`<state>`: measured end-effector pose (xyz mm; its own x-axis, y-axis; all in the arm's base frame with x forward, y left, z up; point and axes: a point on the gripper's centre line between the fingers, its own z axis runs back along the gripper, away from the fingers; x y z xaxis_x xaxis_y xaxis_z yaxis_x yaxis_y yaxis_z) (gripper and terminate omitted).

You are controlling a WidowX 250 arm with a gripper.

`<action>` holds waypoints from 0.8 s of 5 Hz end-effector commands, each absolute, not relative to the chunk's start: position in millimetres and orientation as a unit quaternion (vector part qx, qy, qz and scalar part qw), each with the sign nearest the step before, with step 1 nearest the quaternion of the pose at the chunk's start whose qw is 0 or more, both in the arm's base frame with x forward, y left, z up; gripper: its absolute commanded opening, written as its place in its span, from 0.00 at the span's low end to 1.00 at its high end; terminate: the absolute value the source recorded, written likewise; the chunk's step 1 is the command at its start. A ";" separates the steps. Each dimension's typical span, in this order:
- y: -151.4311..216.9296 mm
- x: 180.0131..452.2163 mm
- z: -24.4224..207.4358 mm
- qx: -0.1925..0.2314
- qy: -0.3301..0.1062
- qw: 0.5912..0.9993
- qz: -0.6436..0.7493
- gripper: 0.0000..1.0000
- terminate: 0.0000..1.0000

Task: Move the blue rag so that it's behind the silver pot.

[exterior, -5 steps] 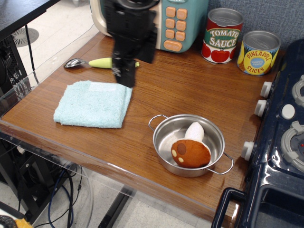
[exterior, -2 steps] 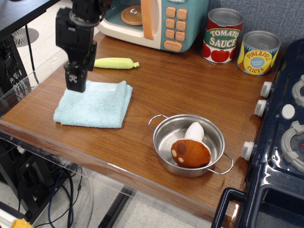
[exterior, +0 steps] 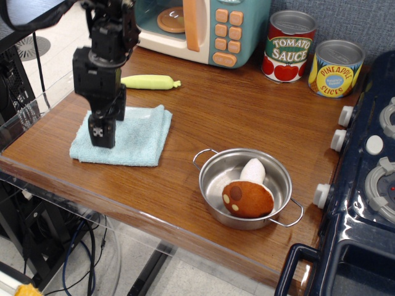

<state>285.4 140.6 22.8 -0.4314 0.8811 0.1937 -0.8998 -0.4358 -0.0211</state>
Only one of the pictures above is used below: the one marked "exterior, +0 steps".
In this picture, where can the pineapple slices can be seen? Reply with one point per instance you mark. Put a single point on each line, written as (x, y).
(335, 68)

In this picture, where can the small steel pot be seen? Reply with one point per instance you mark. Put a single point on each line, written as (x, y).
(226, 166)

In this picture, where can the light blue towel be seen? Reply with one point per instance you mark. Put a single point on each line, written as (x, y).
(139, 139)

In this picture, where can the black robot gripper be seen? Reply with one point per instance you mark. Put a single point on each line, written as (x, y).
(107, 96)

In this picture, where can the spoon with green handle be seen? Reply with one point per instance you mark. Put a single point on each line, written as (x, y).
(154, 82)

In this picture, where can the dark blue toy stove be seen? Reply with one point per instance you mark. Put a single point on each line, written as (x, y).
(355, 254)

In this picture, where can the tomato sauce can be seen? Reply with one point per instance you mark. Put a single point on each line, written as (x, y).
(290, 37)

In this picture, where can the clear acrylic table guard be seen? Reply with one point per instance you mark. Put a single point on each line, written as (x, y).
(214, 107)

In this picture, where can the toy microwave oven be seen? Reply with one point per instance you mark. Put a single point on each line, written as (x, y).
(218, 33)

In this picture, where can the plush mushroom toy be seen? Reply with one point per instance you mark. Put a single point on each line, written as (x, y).
(247, 197)

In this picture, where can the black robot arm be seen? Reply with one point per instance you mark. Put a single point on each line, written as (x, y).
(113, 31)

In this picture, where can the black desk at left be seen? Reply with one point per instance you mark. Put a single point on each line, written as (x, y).
(18, 20)

